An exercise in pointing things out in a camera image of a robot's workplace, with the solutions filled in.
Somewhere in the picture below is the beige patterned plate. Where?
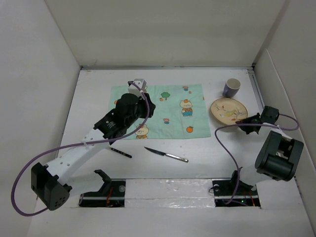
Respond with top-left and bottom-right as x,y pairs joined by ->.
210,98 -> 248,125

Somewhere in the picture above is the purple ceramic cup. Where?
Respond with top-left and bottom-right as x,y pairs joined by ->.
223,78 -> 241,98

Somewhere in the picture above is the mint green cartoon cloth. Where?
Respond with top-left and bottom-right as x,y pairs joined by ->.
108,83 -> 211,140

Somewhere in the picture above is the steak knife black blade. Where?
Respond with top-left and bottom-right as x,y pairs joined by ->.
144,147 -> 189,163

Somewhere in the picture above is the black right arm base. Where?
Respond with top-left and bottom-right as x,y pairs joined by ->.
208,170 -> 261,207

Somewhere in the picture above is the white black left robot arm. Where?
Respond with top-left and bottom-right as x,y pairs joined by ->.
31,92 -> 156,211

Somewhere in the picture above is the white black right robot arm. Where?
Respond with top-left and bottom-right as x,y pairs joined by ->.
228,106 -> 304,195

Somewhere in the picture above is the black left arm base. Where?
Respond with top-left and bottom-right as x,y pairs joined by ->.
79,169 -> 126,208

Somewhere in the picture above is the silver fork black handle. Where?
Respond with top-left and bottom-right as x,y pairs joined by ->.
109,147 -> 132,158

